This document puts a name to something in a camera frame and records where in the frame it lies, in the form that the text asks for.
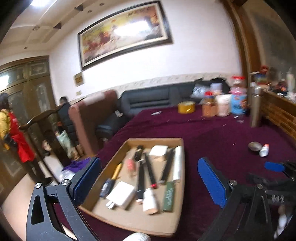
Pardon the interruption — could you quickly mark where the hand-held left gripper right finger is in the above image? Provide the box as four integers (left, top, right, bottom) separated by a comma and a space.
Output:
197, 157, 278, 241

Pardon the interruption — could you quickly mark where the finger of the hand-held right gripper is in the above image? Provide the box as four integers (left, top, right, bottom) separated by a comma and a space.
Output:
264, 161, 296, 180
246, 173, 285, 189

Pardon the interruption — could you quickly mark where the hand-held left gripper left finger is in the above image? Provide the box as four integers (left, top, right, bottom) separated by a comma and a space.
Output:
25, 157, 102, 241

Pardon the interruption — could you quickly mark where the white bottle with orange cap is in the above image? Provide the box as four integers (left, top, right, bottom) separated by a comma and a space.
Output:
259, 144, 270, 157

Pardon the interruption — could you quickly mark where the clear blue correction pen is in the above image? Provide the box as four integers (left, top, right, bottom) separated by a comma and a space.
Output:
99, 178, 115, 197

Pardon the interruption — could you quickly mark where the white USB charger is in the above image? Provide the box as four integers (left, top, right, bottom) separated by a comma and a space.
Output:
105, 181, 136, 210

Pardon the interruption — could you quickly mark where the white marker pen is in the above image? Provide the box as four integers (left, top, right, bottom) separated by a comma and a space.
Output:
172, 146, 183, 182

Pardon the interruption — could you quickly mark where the red correction tape clear case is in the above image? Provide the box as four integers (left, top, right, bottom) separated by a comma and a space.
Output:
125, 158, 137, 176

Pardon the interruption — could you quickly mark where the green rectangular lighter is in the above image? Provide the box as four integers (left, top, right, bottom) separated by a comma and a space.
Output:
162, 181, 175, 212

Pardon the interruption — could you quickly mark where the black marker with grey end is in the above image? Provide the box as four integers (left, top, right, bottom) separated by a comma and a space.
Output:
136, 160, 145, 204

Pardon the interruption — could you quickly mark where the black marker with red ends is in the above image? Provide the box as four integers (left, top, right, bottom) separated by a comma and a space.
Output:
144, 153, 158, 189

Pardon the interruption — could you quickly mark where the white nozzle glue bottle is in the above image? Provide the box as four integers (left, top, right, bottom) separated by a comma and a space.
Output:
142, 187, 160, 215

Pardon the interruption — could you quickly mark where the cardboard box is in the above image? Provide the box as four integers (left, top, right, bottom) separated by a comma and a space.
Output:
79, 138, 185, 238

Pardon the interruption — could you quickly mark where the black tape roll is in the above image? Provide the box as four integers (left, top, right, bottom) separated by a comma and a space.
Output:
248, 141, 263, 152

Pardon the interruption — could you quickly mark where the purple velvet cloth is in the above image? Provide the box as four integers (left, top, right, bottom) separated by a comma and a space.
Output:
53, 105, 296, 241

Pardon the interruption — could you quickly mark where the wooden brick-pattern partition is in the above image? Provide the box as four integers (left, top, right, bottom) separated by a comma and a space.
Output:
260, 89, 296, 139

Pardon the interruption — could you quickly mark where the brown armchair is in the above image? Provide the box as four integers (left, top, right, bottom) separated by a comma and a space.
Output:
68, 90, 121, 158

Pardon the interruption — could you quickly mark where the black lipstick tube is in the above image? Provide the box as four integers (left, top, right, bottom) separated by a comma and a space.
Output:
134, 145, 144, 160

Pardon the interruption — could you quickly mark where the steel thermos flask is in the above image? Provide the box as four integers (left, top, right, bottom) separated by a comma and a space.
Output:
251, 86, 263, 128

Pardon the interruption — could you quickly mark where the white block with wooden base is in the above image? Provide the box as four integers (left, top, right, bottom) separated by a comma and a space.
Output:
149, 145, 168, 163

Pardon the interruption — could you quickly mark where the clear jar with blue label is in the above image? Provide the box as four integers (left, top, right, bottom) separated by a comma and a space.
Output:
230, 91, 248, 115

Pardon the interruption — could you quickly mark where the clear jar with orange contents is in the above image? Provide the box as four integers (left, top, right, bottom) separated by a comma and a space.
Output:
202, 102, 218, 117

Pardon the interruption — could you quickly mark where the dark wooden chair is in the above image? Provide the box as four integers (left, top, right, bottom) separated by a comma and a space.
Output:
18, 109, 72, 163

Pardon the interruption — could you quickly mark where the white plastic jar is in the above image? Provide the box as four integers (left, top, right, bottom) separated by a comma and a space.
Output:
216, 94, 232, 117

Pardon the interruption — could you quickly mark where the white ribbed round object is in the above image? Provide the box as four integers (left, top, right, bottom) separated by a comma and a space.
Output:
121, 232, 151, 241

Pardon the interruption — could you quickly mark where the yellow tape roll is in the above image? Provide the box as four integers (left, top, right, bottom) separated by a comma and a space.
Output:
178, 101, 196, 114

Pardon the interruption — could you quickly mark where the pile of small trinkets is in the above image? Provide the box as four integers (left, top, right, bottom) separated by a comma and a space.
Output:
250, 66, 296, 103

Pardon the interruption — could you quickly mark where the clear jar with red lid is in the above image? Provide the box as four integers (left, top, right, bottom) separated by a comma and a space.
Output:
231, 75, 246, 93

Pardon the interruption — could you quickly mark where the white jar with grey lid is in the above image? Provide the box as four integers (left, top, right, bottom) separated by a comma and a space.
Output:
210, 83, 223, 95

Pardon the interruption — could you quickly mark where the dark grey sofa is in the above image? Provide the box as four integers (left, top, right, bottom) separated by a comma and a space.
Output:
96, 80, 208, 142

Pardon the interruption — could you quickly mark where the black bag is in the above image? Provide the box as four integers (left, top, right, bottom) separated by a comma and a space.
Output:
194, 77, 229, 93

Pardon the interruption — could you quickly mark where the wooden glass-door cabinet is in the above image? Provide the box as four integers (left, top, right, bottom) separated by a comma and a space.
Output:
0, 56, 58, 176

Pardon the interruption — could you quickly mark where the framed horse painting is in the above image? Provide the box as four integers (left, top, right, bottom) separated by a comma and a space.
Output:
77, 0, 173, 71

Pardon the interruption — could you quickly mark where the small gold wall plaque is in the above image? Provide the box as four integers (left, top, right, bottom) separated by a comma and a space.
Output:
73, 71, 85, 87

